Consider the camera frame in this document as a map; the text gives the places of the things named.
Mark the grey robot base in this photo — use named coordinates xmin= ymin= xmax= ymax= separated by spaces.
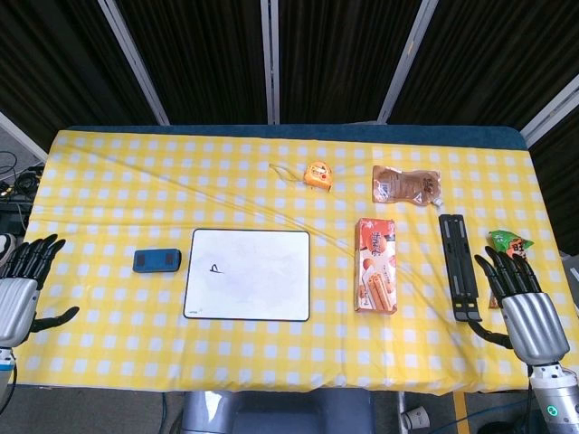
xmin=181 ymin=390 xmax=376 ymax=434

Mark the yellow checkered tablecloth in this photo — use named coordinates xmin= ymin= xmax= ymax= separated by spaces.
xmin=8 ymin=129 xmax=579 ymax=397

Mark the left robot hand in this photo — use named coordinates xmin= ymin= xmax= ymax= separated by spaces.
xmin=0 ymin=233 xmax=81 ymax=348

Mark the black cable bundle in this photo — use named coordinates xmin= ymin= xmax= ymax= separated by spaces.
xmin=0 ymin=151 xmax=45 ymax=213

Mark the green and orange snack bag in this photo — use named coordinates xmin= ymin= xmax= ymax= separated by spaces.
xmin=487 ymin=229 xmax=536 ymax=310

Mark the white paper cup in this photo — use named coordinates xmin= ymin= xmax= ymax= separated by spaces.
xmin=400 ymin=405 xmax=432 ymax=431

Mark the orange tape measure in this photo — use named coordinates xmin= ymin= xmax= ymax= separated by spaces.
xmin=269 ymin=162 xmax=334 ymax=193

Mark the brown snack pouch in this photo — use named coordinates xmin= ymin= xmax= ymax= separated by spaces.
xmin=372 ymin=165 xmax=442 ymax=207

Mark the black folding stand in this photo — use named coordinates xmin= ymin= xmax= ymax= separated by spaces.
xmin=438 ymin=213 xmax=483 ymax=323

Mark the orange biscuit box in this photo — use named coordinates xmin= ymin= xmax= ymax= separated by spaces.
xmin=353 ymin=217 xmax=399 ymax=314

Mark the blue whiteboard eraser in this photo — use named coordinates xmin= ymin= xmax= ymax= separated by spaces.
xmin=132 ymin=248 xmax=183 ymax=274

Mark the black and white shoe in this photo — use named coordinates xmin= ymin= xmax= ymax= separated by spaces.
xmin=0 ymin=233 xmax=18 ymax=268

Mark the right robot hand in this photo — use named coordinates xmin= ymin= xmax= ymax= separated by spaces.
xmin=467 ymin=246 xmax=571 ymax=364

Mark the white whiteboard with black frame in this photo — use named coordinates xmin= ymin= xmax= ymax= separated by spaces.
xmin=183 ymin=228 xmax=312 ymax=323

